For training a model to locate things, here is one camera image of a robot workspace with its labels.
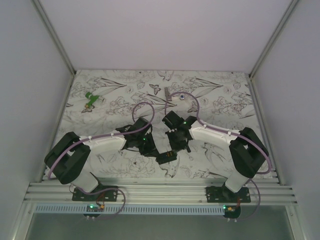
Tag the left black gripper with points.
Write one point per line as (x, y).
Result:
(150, 150)

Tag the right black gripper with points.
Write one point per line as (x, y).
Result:
(174, 147)

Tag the black fuse box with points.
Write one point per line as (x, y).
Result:
(166, 157)

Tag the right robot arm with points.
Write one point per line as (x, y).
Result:
(249, 155)

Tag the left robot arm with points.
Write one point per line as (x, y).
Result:
(67, 159)

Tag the floral patterned table mat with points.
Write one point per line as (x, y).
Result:
(218, 98)

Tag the green plastic connector part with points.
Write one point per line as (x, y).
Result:
(91, 99)

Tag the left small circuit board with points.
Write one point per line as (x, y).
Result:
(93, 211)

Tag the small circuit board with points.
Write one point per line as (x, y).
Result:
(93, 211)
(231, 211)

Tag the right small circuit board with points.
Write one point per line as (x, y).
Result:
(231, 211)

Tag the black handled hammer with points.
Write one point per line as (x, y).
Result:
(188, 149)

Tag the grey metal bracket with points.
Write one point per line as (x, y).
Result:
(168, 96)

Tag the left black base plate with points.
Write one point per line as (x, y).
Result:
(102, 193)

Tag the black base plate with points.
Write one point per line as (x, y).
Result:
(102, 193)
(221, 194)

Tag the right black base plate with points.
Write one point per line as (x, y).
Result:
(221, 194)

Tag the aluminium front rail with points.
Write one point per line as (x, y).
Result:
(269, 195)

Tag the white slotted cable duct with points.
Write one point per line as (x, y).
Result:
(132, 209)

